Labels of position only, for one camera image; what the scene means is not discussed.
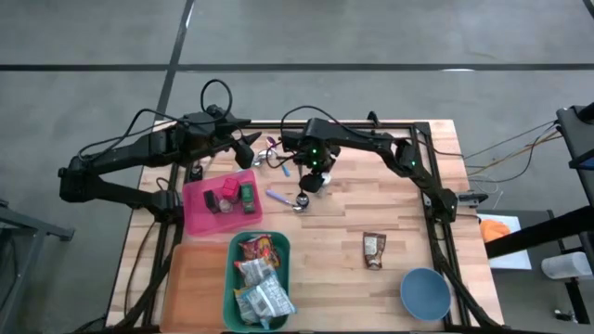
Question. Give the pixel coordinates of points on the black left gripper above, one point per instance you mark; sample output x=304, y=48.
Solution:
x=204, y=134

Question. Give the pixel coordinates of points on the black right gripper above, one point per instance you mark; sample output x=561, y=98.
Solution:
x=311, y=158

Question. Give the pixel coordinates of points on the pink cube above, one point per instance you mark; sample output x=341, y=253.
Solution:
x=230, y=189

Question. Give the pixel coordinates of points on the green-lidded spice jar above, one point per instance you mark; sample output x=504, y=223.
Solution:
x=248, y=198

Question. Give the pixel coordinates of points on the dark green tin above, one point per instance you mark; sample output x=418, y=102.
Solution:
x=212, y=201

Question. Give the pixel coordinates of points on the pink plastic tray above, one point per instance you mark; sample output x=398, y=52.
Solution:
x=209, y=222

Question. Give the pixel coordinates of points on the red yellow chips bag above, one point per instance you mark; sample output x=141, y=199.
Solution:
x=257, y=248

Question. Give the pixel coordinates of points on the clear plastic-wrapped packet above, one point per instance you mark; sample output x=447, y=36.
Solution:
x=271, y=297

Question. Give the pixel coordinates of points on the clear yellow-edged snack packet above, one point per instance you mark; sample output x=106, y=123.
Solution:
x=241, y=306

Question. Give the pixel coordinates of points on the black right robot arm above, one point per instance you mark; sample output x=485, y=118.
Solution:
x=366, y=137

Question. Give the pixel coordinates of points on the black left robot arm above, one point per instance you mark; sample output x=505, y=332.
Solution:
x=130, y=150

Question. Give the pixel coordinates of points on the iridescent spoon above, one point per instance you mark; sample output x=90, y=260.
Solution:
x=271, y=141

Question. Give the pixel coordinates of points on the silver metal spoon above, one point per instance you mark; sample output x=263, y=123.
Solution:
x=197, y=174

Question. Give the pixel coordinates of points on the brown sauce pouch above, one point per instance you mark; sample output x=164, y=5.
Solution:
x=373, y=250

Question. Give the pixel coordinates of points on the teal plastic bin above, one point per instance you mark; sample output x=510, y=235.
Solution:
x=228, y=260

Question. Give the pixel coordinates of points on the orange plastic tray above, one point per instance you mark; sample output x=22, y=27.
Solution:
x=195, y=287

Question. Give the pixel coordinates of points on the black table clamp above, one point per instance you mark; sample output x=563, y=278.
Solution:
x=473, y=198

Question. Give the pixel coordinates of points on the blue bowl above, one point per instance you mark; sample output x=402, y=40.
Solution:
x=425, y=294

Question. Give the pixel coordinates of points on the orange cloth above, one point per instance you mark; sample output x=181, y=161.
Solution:
x=493, y=229

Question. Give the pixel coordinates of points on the grey metal table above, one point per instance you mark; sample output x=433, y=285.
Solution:
x=37, y=226

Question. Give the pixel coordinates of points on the white paper sheet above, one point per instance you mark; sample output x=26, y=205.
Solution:
x=512, y=262

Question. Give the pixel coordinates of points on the black diagonal beam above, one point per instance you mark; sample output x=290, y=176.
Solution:
x=533, y=234

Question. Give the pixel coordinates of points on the black equipment cart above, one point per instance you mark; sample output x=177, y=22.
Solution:
x=577, y=134

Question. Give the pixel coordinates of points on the black stand leg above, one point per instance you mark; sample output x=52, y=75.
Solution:
x=577, y=301

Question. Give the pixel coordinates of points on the black aluminium table frame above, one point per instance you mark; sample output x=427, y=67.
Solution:
x=264, y=125

